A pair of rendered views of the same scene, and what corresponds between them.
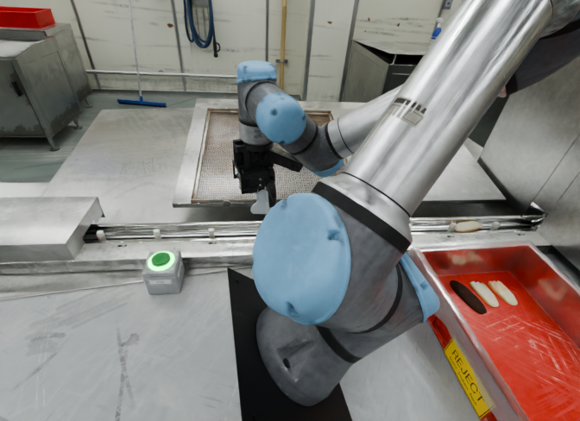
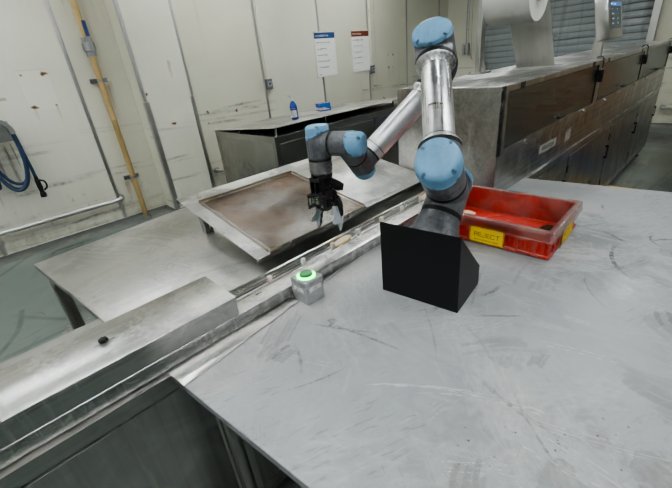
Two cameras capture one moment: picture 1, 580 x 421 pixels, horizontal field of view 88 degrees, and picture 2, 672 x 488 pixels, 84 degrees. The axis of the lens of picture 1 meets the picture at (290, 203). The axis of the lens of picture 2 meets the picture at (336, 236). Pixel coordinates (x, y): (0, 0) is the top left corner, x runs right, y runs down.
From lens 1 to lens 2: 0.83 m
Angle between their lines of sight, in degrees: 31
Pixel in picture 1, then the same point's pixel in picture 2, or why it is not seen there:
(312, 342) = (444, 217)
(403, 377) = not seen: hidden behind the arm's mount
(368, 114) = (387, 129)
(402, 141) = (443, 114)
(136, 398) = (371, 330)
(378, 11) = (213, 103)
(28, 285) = (216, 351)
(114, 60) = not seen: outside the picture
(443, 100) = (445, 98)
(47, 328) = (272, 350)
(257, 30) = (88, 152)
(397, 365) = not seen: hidden behind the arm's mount
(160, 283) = (315, 289)
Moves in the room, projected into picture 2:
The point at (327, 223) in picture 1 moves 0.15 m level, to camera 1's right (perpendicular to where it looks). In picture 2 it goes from (447, 140) to (484, 129)
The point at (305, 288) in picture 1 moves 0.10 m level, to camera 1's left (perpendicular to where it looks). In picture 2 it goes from (455, 160) to (427, 170)
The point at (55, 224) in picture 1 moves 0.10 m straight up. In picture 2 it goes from (207, 297) to (197, 265)
